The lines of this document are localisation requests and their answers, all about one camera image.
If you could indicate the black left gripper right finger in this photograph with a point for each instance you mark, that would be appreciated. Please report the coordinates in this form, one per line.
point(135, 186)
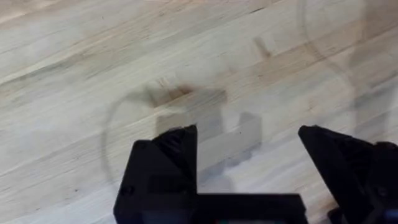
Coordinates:
point(351, 168)

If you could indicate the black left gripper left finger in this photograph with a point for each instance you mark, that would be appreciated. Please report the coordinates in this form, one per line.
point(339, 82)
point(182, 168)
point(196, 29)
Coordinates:
point(161, 174)

